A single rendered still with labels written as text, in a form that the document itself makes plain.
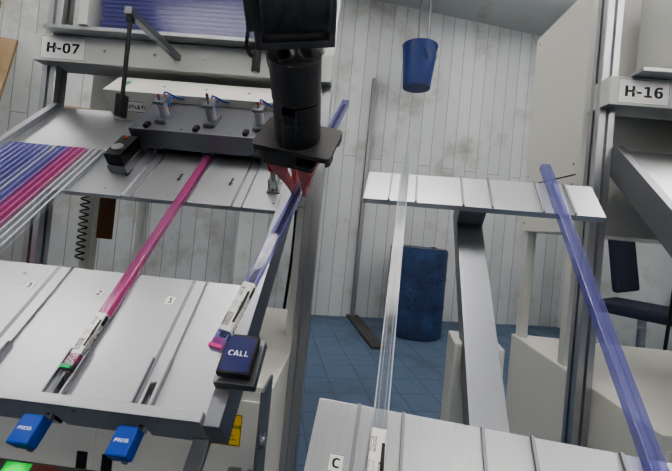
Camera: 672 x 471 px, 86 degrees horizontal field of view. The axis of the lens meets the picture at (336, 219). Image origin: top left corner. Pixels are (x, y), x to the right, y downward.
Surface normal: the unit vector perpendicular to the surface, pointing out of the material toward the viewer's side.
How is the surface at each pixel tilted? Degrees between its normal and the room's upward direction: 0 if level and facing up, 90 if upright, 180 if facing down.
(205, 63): 90
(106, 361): 44
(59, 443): 90
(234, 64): 90
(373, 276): 90
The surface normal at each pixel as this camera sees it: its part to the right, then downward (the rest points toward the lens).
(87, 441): -0.04, -0.02
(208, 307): 0.04, -0.73
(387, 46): 0.18, 0.00
